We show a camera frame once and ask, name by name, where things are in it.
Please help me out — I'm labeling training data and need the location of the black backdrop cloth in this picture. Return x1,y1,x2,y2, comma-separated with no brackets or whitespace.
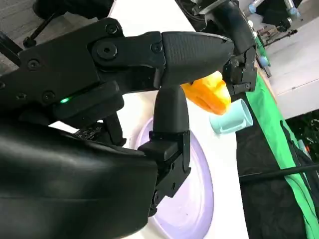
235,129,312,239

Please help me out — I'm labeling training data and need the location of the pale green mug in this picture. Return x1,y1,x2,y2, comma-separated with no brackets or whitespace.
209,98,254,135

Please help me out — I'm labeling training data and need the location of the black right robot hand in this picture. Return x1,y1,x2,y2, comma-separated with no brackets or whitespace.
0,17,235,239

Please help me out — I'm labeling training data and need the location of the orange and white bread roll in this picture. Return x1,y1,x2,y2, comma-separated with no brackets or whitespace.
180,71,232,116

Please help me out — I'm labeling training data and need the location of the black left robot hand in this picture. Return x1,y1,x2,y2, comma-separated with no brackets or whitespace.
204,1,258,97

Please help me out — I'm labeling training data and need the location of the lilac plate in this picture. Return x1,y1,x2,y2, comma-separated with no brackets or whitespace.
129,117,215,239

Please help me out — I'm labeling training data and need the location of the thick black cable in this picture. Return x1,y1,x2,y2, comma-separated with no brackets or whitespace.
239,164,319,179

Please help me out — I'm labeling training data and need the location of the black office chair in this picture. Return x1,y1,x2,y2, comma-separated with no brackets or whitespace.
23,0,115,48

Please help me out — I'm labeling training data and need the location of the green cloth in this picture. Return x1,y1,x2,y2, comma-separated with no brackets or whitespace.
246,34,319,239

